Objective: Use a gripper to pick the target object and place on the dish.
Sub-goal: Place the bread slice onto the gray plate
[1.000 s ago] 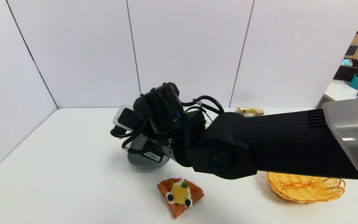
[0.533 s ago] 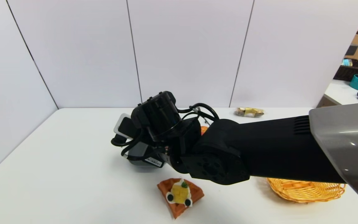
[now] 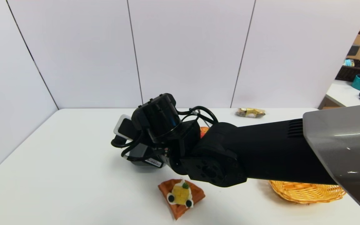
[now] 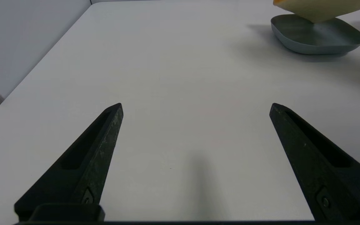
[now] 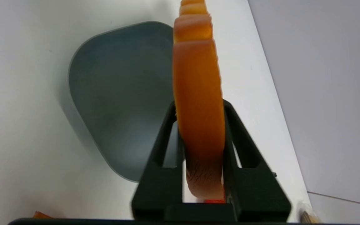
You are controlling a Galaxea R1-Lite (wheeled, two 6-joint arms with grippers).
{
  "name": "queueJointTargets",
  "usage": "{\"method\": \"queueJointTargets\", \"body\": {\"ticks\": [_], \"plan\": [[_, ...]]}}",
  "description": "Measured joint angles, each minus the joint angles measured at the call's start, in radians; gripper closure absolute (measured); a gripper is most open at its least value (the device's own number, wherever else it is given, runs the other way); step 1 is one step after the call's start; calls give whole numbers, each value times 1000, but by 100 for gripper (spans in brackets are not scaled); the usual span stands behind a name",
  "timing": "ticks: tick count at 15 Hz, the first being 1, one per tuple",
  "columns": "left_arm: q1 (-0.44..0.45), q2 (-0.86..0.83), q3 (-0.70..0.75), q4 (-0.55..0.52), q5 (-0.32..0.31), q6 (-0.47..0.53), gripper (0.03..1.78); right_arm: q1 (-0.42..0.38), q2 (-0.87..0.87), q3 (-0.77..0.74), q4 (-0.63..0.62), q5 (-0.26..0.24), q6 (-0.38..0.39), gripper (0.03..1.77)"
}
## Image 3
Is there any white side table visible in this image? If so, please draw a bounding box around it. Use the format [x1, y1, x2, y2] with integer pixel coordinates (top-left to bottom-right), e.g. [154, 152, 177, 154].
[325, 80, 360, 108]

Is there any waffle slice with fruit topping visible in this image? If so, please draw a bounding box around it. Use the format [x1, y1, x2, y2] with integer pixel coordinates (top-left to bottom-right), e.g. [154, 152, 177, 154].
[157, 177, 205, 220]

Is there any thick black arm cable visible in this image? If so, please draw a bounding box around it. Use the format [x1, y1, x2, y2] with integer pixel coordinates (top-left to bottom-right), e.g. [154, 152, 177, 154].
[176, 106, 218, 125]

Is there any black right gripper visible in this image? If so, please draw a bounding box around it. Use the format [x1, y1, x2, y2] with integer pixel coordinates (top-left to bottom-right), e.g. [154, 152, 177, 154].
[122, 142, 172, 169]

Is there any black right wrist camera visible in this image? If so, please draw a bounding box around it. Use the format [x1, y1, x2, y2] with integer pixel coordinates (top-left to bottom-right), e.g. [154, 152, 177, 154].
[113, 114, 140, 143]

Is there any thin black camera cable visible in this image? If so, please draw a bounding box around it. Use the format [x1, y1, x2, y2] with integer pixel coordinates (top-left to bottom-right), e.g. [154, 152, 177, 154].
[111, 133, 168, 162]

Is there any yellow wicker basket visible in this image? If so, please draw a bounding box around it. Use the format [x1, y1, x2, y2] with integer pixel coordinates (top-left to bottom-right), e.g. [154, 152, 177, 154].
[268, 180, 347, 204]

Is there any black woven storage basket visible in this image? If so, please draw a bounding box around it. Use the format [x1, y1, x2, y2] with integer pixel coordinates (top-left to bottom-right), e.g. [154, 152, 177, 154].
[335, 58, 360, 82]

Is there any gold foil snack packet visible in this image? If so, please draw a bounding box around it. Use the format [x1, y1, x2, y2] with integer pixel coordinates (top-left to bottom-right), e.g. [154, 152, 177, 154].
[236, 107, 266, 118]

